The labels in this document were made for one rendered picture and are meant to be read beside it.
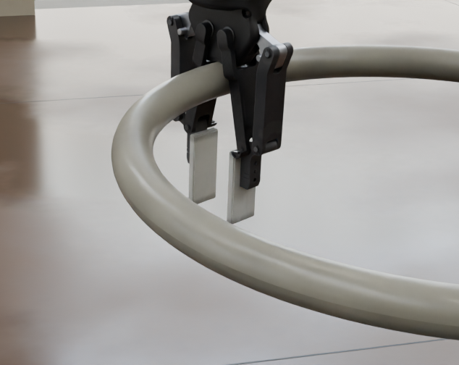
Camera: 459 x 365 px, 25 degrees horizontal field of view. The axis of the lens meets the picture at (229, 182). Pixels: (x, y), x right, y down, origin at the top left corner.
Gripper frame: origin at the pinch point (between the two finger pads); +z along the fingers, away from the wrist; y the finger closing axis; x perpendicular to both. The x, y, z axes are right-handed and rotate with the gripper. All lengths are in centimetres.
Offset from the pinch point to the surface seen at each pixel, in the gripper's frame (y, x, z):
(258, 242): 26.2, -22.6, -11.2
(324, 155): -166, 215, 107
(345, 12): -348, 445, 129
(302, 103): -221, 263, 113
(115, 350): -102, 68, 98
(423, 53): 8.6, 16.9, -10.7
